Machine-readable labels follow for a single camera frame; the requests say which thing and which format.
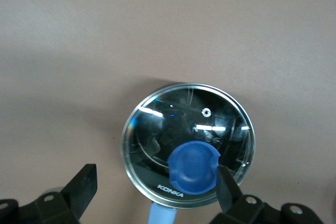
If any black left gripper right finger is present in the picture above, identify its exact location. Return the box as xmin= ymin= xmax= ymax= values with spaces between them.
xmin=215 ymin=165 xmax=324 ymax=224

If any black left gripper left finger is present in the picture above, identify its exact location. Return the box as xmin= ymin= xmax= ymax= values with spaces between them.
xmin=0 ymin=163 xmax=98 ymax=224

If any glass lid with blue knob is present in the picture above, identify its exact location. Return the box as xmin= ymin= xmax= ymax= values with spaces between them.
xmin=120 ymin=83 xmax=256 ymax=209

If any brown table cover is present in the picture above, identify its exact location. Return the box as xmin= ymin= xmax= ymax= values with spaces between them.
xmin=0 ymin=0 xmax=336 ymax=224

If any black pot with blue handle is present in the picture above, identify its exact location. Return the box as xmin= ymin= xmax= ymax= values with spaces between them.
xmin=125 ymin=80 xmax=190 ymax=224

